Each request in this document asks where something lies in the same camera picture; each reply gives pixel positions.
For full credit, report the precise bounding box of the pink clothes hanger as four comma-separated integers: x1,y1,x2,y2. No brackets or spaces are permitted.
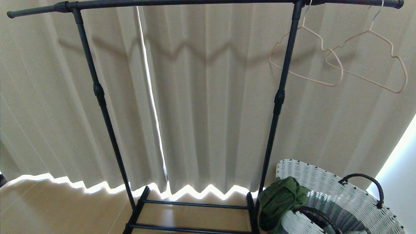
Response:
326,0,408,94
269,0,344,87

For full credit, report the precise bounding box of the black clothes rack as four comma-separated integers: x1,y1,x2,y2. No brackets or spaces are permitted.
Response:
6,0,404,234

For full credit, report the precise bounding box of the white laundry basket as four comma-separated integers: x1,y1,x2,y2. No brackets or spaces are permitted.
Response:
276,159,405,234

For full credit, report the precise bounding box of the beige curtain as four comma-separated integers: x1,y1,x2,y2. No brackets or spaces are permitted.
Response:
0,0,416,202

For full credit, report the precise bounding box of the green garment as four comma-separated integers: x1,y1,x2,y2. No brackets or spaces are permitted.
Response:
258,176,311,233

